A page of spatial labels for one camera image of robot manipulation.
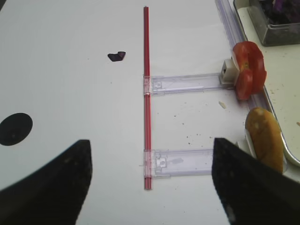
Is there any stray purple cabbage piece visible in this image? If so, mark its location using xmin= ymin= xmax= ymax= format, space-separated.
xmin=107 ymin=51 xmax=126 ymax=62

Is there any clear plastic container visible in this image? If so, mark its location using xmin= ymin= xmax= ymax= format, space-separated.
xmin=247 ymin=0 xmax=300 ymax=46

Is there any silver metal tray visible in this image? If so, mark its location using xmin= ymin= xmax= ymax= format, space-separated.
xmin=233 ymin=0 xmax=300 ymax=165

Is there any white pusher block left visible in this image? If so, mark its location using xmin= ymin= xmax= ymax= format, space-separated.
xmin=219 ymin=59 xmax=240 ymax=86

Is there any clear vertical strip left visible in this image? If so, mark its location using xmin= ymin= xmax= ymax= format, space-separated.
xmin=215 ymin=0 xmax=288 ymax=174

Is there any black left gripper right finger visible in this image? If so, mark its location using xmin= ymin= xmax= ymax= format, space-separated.
xmin=211 ymin=138 xmax=300 ymax=225

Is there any upright bun slice left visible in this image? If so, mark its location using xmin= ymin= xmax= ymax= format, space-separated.
xmin=245 ymin=107 xmax=284 ymax=173

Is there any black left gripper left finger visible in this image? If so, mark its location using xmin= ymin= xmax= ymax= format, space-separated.
xmin=0 ymin=140 xmax=92 ymax=225

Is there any clear rail upper left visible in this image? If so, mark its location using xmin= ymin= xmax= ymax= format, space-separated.
xmin=143 ymin=73 xmax=234 ymax=96

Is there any shredded purple cabbage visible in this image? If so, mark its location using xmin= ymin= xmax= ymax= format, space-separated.
xmin=259 ymin=0 xmax=300 ymax=25

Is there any clear rail lower left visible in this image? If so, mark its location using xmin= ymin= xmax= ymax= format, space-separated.
xmin=143 ymin=149 xmax=213 ymax=178

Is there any clear rail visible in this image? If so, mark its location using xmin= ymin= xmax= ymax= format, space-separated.
xmin=143 ymin=73 xmax=234 ymax=96
xmin=143 ymin=149 xmax=213 ymax=178

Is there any left red rail strip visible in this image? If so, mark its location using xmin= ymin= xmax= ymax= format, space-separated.
xmin=143 ymin=6 xmax=152 ymax=190

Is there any tomato slices stack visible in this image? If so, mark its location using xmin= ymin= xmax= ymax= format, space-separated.
xmin=232 ymin=41 xmax=267 ymax=100

